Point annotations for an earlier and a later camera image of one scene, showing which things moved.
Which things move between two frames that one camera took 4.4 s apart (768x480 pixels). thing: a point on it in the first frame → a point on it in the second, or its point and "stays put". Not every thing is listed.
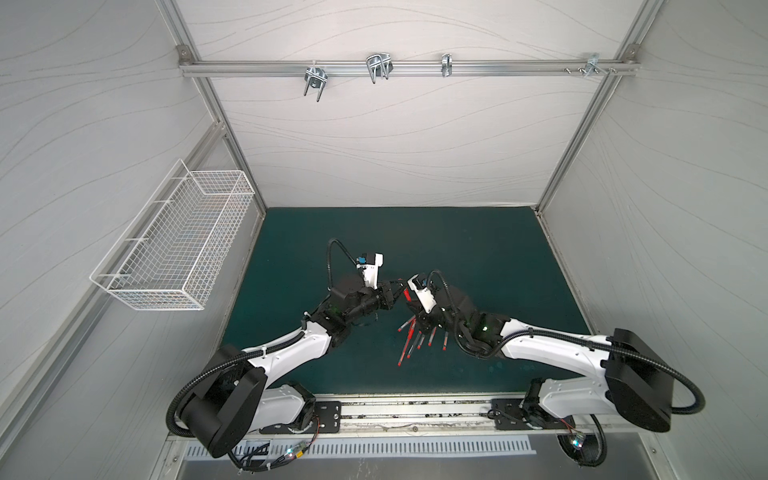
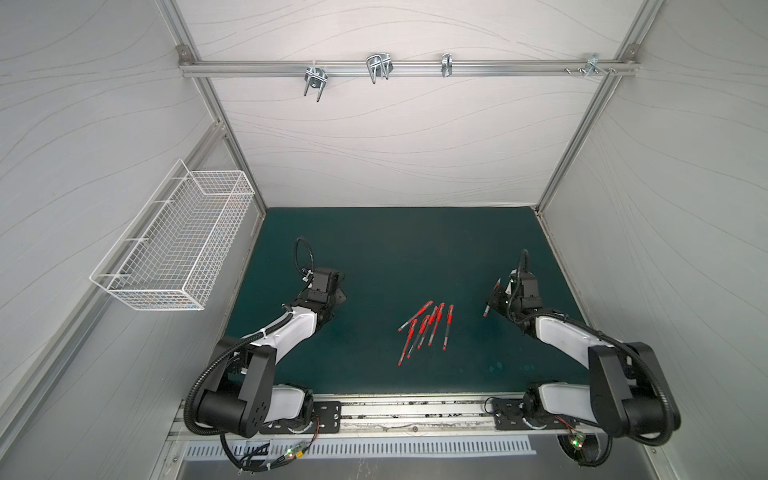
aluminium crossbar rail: (409, 68) stays put
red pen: (406, 323) stays put
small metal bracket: (446, 65) stays put
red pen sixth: (432, 337) stays put
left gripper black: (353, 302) → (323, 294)
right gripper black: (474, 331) → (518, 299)
